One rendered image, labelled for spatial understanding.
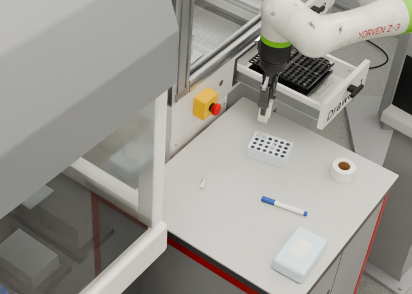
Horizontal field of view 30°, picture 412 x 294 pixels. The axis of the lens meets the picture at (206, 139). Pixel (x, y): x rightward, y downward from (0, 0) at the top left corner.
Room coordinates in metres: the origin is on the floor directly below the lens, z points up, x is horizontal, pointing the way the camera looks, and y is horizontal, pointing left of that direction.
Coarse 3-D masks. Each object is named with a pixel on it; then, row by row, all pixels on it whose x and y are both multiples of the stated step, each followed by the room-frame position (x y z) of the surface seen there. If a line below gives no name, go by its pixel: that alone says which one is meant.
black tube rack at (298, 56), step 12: (252, 60) 2.02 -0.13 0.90; (288, 60) 2.04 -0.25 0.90; (300, 60) 2.04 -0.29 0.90; (312, 60) 2.05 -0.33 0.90; (324, 60) 2.06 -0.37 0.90; (288, 72) 1.97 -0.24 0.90; (300, 72) 1.98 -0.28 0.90; (312, 72) 1.98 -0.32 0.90; (288, 84) 1.95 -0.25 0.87; (300, 84) 1.92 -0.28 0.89
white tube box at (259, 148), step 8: (256, 136) 1.77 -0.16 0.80; (272, 136) 1.77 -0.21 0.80; (248, 144) 1.73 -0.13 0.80; (256, 144) 1.73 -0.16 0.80; (264, 144) 1.74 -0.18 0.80; (280, 144) 1.74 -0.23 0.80; (288, 144) 1.75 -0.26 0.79; (248, 152) 1.71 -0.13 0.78; (256, 152) 1.70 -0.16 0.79; (264, 152) 1.70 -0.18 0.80; (272, 152) 1.70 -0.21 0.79; (280, 152) 1.71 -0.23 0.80; (288, 152) 1.71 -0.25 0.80; (264, 160) 1.69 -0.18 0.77; (272, 160) 1.69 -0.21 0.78; (280, 160) 1.68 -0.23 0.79
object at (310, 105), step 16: (256, 48) 2.12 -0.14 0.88; (240, 64) 2.00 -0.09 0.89; (336, 64) 2.07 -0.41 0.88; (240, 80) 1.98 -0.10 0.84; (256, 80) 1.95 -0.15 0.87; (336, 80) 2.03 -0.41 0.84; (288, 96) 1.88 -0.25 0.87; (304, 96) 1.86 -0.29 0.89; (320, 96) 1.94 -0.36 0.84; (304, 112) 1.85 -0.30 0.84
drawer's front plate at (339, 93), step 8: (360, 64) 2.01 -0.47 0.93; (368, 64) 2.03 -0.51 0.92; (352, 72) 1.96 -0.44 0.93; (360, 72) 1.98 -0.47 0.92; (344, 80) 1.92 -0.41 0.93; (352, 80) 1.93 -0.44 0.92; (336, 88) 1.87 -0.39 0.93; (344, 88) 1.89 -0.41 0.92; (328, 96) 1.83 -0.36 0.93; (336, 96) 1.85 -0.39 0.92; (344, 96) 1.90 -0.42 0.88; (328, 104) 1.80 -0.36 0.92; (336, 104) 1.86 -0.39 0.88; (344, 104) 1.92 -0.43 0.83; (320, 112) 1.80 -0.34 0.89; (328, 112) 1.82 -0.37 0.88; (336, 112) 1.87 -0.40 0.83; (320, 120) 1.80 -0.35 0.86; (328, 120) 1.83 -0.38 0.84; (320, 128) 1.80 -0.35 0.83
